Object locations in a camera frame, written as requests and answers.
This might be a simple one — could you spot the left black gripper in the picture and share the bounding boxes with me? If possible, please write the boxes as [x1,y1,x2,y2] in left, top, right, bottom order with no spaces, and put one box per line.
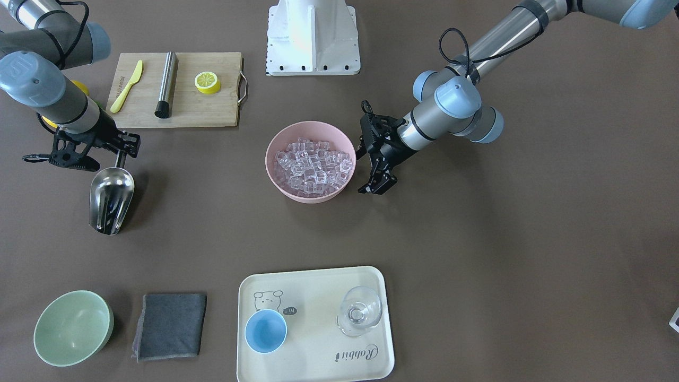
[356,101,416,194]

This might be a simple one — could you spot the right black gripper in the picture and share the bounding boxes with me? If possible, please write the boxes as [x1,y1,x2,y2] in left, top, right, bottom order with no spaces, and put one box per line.
[22,126,141,171]

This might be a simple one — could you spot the metal ice scoop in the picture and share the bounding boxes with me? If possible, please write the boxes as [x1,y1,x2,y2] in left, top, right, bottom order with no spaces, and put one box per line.
[89,150,134,235]

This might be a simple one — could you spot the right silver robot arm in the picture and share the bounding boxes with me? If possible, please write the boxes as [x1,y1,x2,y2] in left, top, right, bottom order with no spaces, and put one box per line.
[1,1,141,171]

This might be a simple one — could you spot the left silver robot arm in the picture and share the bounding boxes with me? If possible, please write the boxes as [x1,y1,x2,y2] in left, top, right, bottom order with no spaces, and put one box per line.
[356,1,677,194]

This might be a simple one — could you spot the pink bowl with ice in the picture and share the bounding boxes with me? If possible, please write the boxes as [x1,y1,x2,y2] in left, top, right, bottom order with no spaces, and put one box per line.
[265,121,356,204]

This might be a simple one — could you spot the blue cup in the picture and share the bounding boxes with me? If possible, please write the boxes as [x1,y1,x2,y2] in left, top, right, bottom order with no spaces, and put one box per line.
[245,309,287,354]

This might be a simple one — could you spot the white cup rack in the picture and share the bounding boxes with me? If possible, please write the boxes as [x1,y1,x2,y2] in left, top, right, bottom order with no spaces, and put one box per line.
[668,308,679,333]

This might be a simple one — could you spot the yellow lemon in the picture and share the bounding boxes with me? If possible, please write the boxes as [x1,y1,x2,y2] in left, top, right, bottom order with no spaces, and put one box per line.
[71,80,90,96]
[41,116,58,129]

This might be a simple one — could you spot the yellow plastic knife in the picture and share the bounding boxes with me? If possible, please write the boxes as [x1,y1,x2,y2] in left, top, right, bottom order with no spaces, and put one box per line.
[110,60,143,114]

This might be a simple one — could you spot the steel muddler black tip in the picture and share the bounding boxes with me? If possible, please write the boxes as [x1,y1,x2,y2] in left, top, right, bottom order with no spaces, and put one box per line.
[154,51,179,119]

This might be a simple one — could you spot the wooden cutting board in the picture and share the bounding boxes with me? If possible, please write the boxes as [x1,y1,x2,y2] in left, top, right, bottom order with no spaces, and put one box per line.
[106,51,243,130]

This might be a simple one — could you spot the clear wine glass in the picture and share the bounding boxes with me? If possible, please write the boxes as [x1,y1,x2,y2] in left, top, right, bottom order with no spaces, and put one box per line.
[336,286,383,337]

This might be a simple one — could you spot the cream serving tray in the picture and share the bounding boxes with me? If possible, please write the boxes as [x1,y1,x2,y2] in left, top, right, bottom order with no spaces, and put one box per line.
[236,266,395,381]

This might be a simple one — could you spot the lemon half slice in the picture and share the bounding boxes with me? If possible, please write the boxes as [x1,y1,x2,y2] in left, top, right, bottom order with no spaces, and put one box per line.
[194,72,221,94]

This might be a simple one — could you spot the green bowl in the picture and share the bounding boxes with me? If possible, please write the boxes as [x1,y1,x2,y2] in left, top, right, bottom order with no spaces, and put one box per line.
[33,290,114,367]

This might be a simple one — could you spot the grey folded cloth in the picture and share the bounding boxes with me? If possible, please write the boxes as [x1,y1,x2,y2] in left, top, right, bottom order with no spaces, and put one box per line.
[133,293,207,362]

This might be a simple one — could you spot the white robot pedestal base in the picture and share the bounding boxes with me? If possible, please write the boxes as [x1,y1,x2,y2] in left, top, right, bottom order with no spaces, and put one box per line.
[265,1,361,76]

